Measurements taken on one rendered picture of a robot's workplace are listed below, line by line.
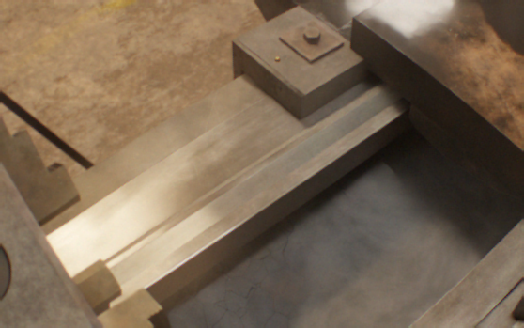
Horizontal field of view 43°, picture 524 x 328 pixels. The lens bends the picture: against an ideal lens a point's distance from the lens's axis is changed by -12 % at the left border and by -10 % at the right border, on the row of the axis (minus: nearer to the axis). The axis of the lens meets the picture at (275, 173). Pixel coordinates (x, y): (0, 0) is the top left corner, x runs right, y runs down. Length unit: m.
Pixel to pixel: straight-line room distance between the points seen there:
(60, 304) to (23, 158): 0.12
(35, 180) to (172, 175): 0.40
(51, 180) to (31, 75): 1.82
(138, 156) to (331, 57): 0.25
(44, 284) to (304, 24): 0.64
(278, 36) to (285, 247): 0.25
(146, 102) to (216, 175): 1.26
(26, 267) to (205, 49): 1.88
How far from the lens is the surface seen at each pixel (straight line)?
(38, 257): 0.32
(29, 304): 0.32
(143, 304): 0.40
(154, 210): 0.77
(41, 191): 0.42
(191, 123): 0.85
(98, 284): 0.48
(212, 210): 0.75
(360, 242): 0.88
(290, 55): 0.86
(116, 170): 0.82
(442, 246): 0.90
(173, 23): 2.28
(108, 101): 2.07
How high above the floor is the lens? 1.46
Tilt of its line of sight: 52 degrees down
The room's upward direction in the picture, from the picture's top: straight up
